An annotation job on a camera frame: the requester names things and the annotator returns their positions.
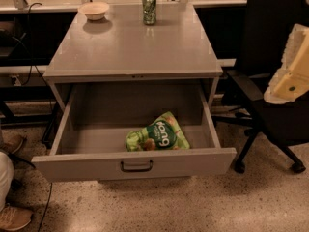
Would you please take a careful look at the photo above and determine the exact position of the tan shoe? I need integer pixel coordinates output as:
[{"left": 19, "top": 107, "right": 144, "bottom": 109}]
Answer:
[
  {"left": 0, "top": 206, "right": 33, "bottom": 231},
  {"left": 0, "top": 134, "right": 25, "bottom": 154}
]

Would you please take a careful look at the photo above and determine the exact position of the black cable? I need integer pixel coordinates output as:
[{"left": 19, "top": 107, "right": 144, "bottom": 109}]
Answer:
[{"left": 9, "top": 2, "right": 54, "bottom": 232}]

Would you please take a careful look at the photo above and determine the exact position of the tan shoe near bottom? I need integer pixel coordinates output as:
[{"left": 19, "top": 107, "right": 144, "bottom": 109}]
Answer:
[{"left": 0, "top": 206, "right": 33, "bottom": 231}]

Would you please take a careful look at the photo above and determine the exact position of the green rice chip bag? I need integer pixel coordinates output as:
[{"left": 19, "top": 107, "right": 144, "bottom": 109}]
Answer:
[{"left": 126, "top": 111, "right": 190, "bottom": 152}]

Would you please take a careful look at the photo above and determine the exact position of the wall power outlet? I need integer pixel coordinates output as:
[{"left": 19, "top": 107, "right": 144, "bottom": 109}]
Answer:
[{"left": 11, "top": 75, "right": 21, "bottom": 86}]

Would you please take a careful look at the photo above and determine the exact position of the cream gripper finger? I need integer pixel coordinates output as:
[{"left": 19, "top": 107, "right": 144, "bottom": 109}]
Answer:
[{"left": 264, "top": 24, "right": 309, "bottom": 104}]

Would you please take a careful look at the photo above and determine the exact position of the beige bowl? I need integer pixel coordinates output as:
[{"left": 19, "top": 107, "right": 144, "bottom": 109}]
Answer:
[{"left": 78, "top": 2, "right": 109, "bottom": 20}]

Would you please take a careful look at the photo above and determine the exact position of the black drawer handle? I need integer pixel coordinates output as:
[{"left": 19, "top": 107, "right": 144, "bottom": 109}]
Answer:
[{"left": 120, "top": 160, "right": 153, "bottom": 173}]

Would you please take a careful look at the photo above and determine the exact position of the tan shoe upper left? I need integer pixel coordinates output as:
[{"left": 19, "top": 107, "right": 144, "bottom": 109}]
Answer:
[{"left": 0, "top": 134, "right": 25, "bottom": 154}]

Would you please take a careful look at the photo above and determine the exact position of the open grey top drawer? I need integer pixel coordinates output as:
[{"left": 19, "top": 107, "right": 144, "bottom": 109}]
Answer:
[{"left": 32, "top": 80, "right": 236, "bottom": 182}]

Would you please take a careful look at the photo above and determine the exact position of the green soda can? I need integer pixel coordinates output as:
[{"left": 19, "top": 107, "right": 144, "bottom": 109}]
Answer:
[{"left": 142, "top": 0, "right": 156, "bottom": 25}]

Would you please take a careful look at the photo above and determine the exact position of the grey cabinet counter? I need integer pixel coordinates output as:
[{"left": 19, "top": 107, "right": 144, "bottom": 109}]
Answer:
[{"left": 44, "top": 2, "right": 222, "bottom": 86}]

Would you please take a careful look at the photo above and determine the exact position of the black office chair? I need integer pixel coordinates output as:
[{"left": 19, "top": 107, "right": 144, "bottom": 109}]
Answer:
[{"left": 211, "top": 0, "right": 309, "bottom": 175}]

